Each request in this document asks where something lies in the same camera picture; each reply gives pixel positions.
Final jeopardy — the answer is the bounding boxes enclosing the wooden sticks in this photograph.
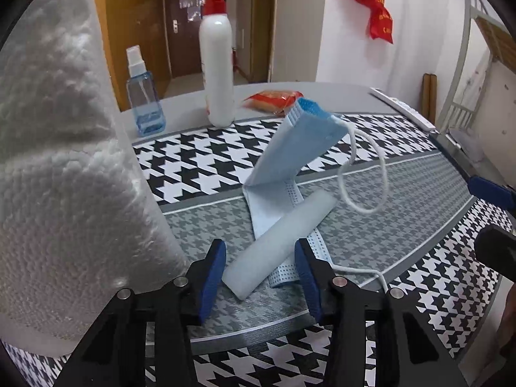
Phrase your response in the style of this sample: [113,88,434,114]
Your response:
[421,73,437,124]

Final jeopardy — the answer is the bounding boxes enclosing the red snack packet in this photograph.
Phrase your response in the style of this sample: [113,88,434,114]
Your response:
[242,90,304,115]

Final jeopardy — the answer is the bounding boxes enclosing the blue face mask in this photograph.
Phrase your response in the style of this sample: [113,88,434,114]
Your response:
[243,97,390,291]

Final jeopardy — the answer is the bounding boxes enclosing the wooden wardrobe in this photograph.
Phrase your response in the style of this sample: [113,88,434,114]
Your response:
[91,0,170,111]

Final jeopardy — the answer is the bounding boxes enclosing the houndstooth tablecloth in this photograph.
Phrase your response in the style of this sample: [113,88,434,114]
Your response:
[0,111,516,387]

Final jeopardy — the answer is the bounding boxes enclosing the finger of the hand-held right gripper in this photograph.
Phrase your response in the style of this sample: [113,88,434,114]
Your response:
[468,175,516,211]
[473,225,516,285]

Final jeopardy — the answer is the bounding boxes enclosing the dark brown door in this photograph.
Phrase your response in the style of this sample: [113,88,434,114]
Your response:
[163,0,210,79]

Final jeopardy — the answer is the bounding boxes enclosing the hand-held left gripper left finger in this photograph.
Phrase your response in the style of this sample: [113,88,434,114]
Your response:
[52,239,227,387]

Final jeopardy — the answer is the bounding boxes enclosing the white pump bottle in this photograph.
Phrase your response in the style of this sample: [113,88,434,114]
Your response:
[191,0,235,128]

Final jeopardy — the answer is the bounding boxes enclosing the blue spray bottle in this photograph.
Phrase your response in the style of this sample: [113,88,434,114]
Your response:
[126,45,167,138]

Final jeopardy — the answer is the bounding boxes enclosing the white foam strip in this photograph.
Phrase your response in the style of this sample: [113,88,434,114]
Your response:
[223,189,337,301]

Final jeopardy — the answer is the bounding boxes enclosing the red hanging bag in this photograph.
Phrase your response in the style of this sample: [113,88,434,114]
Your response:
[341,0,394,45]

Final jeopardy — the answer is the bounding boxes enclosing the wooden side door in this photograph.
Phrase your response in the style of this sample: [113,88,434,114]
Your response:
[236,0,280,85]

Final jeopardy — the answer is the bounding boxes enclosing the white metal bunk bed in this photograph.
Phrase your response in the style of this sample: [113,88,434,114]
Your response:
[437,0,516,138]

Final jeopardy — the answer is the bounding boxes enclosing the white paper towel roll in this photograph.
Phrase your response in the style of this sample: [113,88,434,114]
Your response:
[0,0,188,357]

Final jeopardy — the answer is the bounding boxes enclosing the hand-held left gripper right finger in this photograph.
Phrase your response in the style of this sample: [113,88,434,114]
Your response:
[293,239,468,387]

